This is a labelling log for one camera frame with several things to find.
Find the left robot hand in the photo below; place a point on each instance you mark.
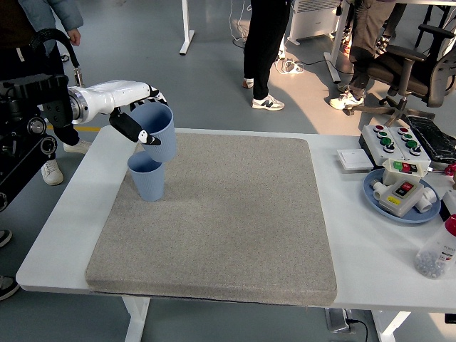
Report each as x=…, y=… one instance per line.
x=107, y=96

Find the blue ribbed cup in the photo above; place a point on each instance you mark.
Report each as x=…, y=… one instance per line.
x=149, y=185
x=164, y=142

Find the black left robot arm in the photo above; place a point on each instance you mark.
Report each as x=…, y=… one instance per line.
x=35, y=92

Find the white push-button control box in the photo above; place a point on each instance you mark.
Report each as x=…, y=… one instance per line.
x=370, y=142
x=395, y=133

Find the person in light-blue jacket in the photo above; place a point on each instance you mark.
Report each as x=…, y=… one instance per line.
x=60, y=14

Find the white desk leg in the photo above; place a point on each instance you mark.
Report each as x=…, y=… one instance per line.
x=336, y=46
x=186, y=21

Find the person in black trousers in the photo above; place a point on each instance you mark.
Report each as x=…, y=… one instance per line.
x=263, y=42

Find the grey-brown mat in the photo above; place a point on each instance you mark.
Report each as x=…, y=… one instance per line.
x=231, y=213

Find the person's grey shoe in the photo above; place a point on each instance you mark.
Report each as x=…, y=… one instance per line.
x=7, y=286
x=4, y=238

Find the white panel heater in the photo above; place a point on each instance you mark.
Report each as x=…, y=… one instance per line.
x=310, y=21

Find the white table leg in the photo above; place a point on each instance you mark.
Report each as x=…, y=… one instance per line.
x=390, y=327
x=135, y=320

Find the person in brown trousers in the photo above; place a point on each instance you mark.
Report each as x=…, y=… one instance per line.
x=367, y=42

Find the white pipe fitting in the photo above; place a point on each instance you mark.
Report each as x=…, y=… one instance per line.
x=427, y=199
x=377, y=190

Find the black office chair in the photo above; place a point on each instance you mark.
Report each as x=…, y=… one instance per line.
x=420, y=82

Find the blue plate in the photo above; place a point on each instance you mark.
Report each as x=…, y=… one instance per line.
x=408, y=219

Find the black wrapped keyboard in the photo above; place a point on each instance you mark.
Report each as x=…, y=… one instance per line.
x=431, y=137

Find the small red object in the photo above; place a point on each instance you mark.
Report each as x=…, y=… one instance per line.
x=451, y=171

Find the clear bottle with red cap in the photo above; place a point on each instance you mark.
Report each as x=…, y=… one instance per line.
x=436, y=253

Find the white flat wall switch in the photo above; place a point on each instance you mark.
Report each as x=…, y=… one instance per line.
x=354, y=159

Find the switch box with green label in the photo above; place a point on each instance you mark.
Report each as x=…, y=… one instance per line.
x=392, y=174

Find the switch box with red button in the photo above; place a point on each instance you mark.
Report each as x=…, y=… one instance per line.
x=399, y=199

